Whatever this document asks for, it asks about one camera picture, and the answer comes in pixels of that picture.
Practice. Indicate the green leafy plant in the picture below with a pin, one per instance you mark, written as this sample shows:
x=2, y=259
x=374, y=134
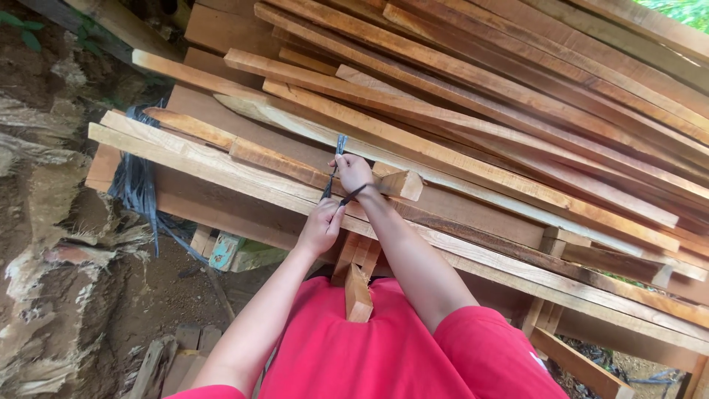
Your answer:
x=25, y=30

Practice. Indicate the person's left hand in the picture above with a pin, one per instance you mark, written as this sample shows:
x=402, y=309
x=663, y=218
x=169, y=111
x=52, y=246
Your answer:
x=318, y=230

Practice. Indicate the heap of weathered wood scraps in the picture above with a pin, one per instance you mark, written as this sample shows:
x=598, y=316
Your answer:
x=177, y=360

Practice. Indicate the short wooden batten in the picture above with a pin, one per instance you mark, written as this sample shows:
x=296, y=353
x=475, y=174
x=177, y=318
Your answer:
x=358, y=299

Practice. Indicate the green foliage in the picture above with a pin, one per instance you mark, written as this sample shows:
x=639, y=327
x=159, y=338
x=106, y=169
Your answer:
x=678, y=10

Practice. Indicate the person's left fingers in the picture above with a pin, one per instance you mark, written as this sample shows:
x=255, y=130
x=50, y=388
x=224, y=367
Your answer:
x=332, y=208

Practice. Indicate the person's red shirt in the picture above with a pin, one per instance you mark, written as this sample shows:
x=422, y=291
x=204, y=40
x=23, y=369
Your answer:
x=376, y=354

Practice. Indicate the small wooden block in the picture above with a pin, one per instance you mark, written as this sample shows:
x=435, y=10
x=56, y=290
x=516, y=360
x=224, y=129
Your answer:
x=401, y=184

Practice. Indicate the person's right hand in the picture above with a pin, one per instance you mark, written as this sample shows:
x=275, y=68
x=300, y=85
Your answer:
x=355, y=173

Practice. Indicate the wooden support frame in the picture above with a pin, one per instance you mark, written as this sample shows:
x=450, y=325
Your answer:
x=581, y=360

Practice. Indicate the person's right fingers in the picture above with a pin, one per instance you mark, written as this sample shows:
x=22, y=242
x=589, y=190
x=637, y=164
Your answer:
x=340, y=162

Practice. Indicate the pile of wooden planks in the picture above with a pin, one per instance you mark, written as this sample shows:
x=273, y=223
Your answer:
x=498, y=111

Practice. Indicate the green painted wood block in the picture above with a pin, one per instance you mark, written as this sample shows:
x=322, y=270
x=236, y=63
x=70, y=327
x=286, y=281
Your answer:
x=235, y=254

